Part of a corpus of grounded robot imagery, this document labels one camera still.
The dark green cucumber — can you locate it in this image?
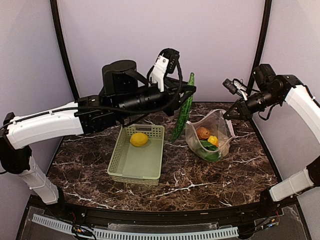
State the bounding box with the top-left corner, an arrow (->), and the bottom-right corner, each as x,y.
171,72 -> 195,143

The clear zip top bag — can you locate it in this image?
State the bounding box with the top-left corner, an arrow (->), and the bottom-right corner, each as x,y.
185,109 -> 236,162

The brown potato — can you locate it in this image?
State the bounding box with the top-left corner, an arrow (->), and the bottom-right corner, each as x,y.
196,126 -> 211,140

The yellow lemon top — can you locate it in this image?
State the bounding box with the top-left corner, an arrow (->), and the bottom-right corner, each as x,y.
130,132 -> 149,147

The green white bok choy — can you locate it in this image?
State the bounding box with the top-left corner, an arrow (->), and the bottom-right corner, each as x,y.
195,140 -> 222,162

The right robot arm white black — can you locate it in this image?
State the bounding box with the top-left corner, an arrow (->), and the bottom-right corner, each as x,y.
223,64 -> 320,217

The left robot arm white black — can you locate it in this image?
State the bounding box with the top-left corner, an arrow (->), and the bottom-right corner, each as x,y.
0,57 -> 196,218

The beige plastic basket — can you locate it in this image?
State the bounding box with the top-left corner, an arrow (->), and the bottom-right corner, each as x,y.
107,124 -> 165,186

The right clear acrylic plate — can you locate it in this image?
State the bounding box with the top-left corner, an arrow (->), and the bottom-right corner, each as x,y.
253,204 -> 305,240

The clear acrylic plate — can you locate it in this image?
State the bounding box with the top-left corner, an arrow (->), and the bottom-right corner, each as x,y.
16,206 -> 75,240
253,204 -> 305,240

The left clear acrylic plate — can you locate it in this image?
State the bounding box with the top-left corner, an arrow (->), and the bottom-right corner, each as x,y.
16,206 -> 75,240

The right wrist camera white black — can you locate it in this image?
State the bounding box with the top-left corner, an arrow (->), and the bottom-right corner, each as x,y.
222,78 -> 248,101

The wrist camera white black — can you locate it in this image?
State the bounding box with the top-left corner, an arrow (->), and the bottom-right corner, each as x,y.
146,48 -> 180,92
222,78 -> 248,101

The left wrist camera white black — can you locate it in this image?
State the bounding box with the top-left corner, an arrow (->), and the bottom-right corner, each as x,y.
146,48 -> 180,92

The right black frame post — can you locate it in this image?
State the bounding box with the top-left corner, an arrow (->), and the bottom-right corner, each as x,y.
247,0 -> 273,88

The white slotted cable duct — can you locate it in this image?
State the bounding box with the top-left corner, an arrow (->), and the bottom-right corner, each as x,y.
32,214 -> 239,240

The black curved front rail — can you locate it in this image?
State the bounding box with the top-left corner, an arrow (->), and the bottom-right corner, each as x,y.
27,194 -> 298,226

